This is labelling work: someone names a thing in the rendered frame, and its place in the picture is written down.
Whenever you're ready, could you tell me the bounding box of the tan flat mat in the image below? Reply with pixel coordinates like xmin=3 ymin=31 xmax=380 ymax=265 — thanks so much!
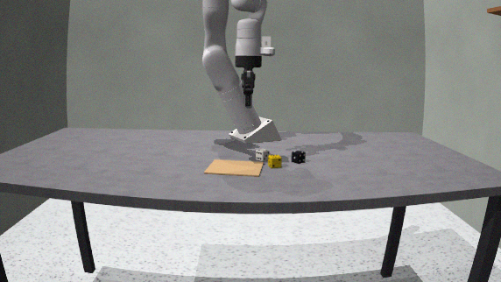
xmin=204 ymin=159 xmax=264 ymax=177

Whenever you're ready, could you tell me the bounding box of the yellow die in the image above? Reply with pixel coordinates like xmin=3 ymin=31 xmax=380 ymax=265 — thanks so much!
xmin=268 ymin=155 xmax=282 ymax=168

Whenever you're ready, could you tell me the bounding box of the white die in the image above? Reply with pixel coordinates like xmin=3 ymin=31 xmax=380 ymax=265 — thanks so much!
xmin=256 ymin=149 xmax=270 ymax=161

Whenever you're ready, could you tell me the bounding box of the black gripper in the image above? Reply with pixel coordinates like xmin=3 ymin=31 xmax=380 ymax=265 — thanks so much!
xmin=236 ymin=56 xmax=262 ymax=109

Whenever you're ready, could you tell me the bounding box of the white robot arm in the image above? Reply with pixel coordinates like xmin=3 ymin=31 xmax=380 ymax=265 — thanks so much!
xmin=202 ymin=0 xmax=275 ymax=134

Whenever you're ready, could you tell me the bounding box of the black die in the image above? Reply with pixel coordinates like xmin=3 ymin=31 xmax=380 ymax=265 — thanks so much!
xmin=292 ymin=151 xmax=306 ymax=164

